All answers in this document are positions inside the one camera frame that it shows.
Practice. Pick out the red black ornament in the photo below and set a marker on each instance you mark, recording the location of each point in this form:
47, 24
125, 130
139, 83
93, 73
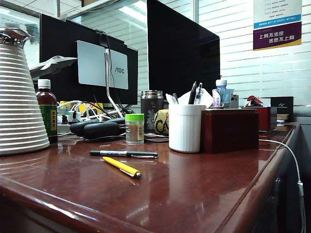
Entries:
253, 100

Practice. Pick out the white ribbed pen holder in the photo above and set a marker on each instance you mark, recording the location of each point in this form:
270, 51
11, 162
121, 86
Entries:
184, 128

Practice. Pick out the dark red wooden box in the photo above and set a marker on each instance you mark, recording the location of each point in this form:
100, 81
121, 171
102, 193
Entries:
228, 131

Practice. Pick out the red gift box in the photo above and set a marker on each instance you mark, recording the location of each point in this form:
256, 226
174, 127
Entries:
264, 119

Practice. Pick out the black marker pen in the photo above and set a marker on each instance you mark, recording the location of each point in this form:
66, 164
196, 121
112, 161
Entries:
141, 154

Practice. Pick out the yellow box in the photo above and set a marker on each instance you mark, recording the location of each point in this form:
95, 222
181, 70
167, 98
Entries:
64, 104

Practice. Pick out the white tissue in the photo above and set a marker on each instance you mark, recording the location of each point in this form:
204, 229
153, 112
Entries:
185, 98

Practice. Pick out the yellow ballpoint pen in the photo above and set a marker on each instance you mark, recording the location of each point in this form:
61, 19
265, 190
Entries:
121, 167

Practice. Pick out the black box white logo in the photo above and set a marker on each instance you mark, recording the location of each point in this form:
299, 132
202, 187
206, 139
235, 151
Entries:
281, 104

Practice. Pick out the clear pen black cap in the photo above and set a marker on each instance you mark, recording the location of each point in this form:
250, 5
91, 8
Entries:
198, 94

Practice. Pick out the wooden toothpick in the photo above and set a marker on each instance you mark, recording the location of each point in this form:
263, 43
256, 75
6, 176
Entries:
105, 145

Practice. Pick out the yellow tin black print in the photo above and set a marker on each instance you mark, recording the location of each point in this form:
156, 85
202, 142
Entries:
161, 121

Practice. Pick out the purple white wall poster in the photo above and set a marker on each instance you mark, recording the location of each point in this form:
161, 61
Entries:
277, 36

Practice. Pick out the water bottle blue cap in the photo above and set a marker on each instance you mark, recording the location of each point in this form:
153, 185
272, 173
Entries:
218, 97

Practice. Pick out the white ribbed thermos jug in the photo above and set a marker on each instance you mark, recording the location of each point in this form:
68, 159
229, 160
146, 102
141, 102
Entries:
19, 109

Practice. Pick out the small jar green lid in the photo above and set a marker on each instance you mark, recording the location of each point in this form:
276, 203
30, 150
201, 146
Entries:
133, 131

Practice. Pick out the grey model airplane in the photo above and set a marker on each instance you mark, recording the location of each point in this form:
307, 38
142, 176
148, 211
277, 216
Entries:
56, 63

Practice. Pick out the brown bottle green label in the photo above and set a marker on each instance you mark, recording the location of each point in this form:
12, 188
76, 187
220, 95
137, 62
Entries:
46, 102

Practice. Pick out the white power strip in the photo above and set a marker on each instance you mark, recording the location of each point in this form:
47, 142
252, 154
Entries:
64, 126

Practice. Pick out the dark thermos cup steel lid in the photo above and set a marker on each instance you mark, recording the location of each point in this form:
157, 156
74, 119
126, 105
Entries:
150, 106

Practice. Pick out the small grey box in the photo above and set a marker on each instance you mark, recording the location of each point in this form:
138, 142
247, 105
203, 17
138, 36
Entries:
235, 102

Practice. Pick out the black AOC monitor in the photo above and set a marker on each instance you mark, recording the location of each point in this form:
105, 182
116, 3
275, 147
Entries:
60, 36

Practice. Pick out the clear plastic packet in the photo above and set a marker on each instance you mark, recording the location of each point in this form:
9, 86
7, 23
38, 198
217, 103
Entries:
229, 97

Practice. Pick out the office desk partition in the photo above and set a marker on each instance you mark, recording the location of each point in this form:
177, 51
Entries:
306, 145

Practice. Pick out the silver monitor stand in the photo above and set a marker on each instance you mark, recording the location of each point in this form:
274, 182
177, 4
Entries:
92, 63

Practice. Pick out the black padded pouch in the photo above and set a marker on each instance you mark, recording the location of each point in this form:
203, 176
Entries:
77, 127
99, 129

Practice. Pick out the large black monitor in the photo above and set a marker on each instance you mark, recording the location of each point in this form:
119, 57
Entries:
182, 48

